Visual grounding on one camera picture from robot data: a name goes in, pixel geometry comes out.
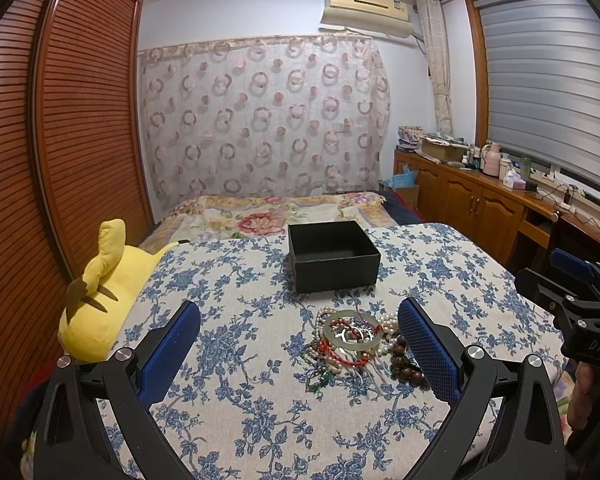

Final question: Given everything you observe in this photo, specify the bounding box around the cardboard box on cabinet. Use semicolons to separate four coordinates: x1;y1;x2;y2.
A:
420;138;468;164

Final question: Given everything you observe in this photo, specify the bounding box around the green stone pendant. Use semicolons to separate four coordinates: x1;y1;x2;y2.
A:
306;372;332;393

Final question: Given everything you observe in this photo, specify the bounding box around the beige tied side curtain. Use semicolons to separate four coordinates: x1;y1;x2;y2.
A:
416;0;453;136

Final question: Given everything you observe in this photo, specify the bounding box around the pink floral bed quilt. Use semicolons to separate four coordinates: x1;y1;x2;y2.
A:
140;192;396;254

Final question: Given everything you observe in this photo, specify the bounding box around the pink tissue box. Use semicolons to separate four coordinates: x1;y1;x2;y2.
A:
503;169;527;190

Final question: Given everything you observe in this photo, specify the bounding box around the yellow Pikachu plush toy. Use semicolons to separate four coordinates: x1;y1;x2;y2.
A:
58;219;175;363

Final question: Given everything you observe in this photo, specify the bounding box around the white pearl necklace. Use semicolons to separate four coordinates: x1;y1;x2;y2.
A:
314;306;401;346

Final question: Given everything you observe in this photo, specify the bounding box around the blue floral white blanket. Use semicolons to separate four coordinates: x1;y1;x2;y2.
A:
114;223;566;479

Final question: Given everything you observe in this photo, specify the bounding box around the wooden sideboard cabinet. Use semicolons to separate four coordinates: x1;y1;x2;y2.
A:
393;150;600;273

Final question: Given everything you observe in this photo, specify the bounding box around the person's right hand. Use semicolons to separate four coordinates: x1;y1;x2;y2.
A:
567;362;596;430

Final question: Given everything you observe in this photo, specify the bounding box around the brown louvered wardrobe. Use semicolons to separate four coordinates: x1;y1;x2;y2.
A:
0;0;154;443

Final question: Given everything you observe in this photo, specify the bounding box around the brown wooden bead bracelet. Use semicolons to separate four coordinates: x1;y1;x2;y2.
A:
388;335;432;392

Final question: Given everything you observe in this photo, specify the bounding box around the pale jade bangle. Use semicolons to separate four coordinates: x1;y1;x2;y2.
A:
323;310;384;352

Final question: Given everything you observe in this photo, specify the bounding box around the pink circle patterned curtain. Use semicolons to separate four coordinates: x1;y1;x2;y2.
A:
138;35;391;209

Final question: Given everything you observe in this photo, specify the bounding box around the grey window roller blind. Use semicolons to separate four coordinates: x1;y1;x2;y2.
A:
475;0;600;188

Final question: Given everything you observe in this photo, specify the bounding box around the pink thermos jug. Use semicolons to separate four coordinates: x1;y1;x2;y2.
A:
481;142;501;178

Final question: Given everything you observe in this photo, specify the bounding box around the light blue gift bag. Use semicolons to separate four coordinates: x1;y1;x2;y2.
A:
381;165;418;190

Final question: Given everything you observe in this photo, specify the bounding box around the black jewelry box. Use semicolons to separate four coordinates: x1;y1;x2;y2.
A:
288;221;380;294

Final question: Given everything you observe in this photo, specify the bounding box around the cream wall air conditioner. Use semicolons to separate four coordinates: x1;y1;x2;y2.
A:
321;0;414;38

